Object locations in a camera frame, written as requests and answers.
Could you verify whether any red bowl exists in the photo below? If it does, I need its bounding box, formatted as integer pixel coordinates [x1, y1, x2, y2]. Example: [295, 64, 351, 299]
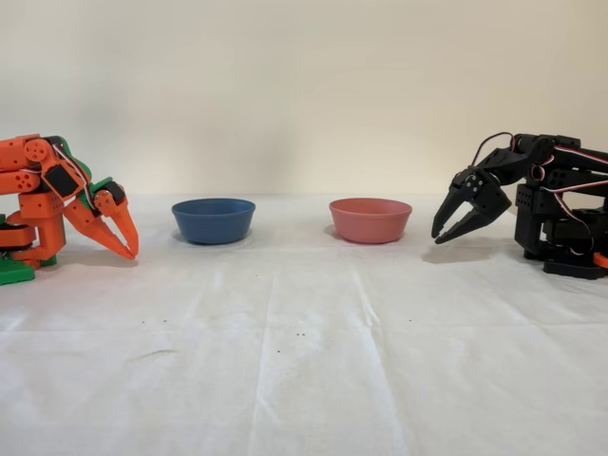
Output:
[329, 198, 413, 245]

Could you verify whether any blue bowl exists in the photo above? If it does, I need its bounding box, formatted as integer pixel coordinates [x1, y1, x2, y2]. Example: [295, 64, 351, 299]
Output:
[171, 198, 257, 246]

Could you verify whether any white table cloth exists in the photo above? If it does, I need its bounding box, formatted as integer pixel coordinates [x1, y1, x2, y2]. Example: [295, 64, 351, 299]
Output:
[0, 191, 608, 456]

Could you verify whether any thin cable on orange arm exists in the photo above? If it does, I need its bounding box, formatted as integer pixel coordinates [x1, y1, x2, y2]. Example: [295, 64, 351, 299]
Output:
[48, 139, 97, 201]

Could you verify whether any red white gripper servo cable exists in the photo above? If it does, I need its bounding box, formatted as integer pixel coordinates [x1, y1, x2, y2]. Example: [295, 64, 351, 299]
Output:
[472, 132, 516, 168]

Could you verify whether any red white arm cable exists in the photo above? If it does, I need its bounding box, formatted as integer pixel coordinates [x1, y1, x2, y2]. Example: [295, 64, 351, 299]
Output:
[528, 145, 608, 256]

